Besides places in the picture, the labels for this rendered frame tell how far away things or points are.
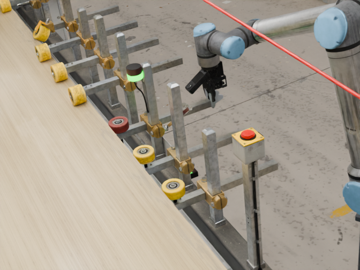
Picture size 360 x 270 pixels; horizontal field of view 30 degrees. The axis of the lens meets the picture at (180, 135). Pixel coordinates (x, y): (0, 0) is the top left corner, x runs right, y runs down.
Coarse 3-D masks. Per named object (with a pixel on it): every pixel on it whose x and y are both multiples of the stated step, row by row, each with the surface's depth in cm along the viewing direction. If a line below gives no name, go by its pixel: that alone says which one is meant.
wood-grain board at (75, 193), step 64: (0, 64) 325; (0, 128) 275; (64, 128) 270; (0, 192) 238; (64, 192) 234; (128, 192) 230; (0, 256) 210; (64, 256) 207; (128, 256) 204; (192, 256) 201
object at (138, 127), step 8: (192, 104) 282; (200, 104) 282; (208, 104) 284; (168, 112) 279; (192, 112) 282; (160, 120) 276; (168, 120) 278; (136, 128) 272; (144, 128) 274; (120, 136) 270; (128, 136) 272
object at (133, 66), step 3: (135, 63) 257; (129, 66) 256; (132, 66) 255; (135, 66) 255; (138, 66) 255; (129, 69) 254; (132, 69) 254; (135, 69) 253; (144, 78) 258; (132, 81) 256; (135, 81) 258; (144, 81) 259; (135, 84) 259; (144, 96) 263; (144, 99) 264; (147, 108) 266; (147, 111) 267
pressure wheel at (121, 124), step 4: (120, 116) 271; (112, 120) 270; (116, 120) 270; (120, 120) 270; (124, 120) 269; (108, 124) 268; (112, 124) 267; (116, 124) 267; (120, 124) 266; (124, 124) 266; (128, 124) 269; (112, 128) 266; (116, 128) 266; (120, 128) 266; (124, 128) 267; (128, 128) 269; (116, 132) 267; (120, 132) 267
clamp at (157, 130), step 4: (140, 116) 277; (144, 116) 276; (140, 120) 279; (144, 120) 274; (148, 124) 271; (156, 124) 270; (160, 124) 270; (148, 128) 272; (152, 128) 270; (156, 128) 268; (160, 128) 269; (148, 132) 274; (152, 132) 269; (156, 132) 269; (160, 132) 270; (152, 136) 272; (156, 136) 270; (160, 136) 271
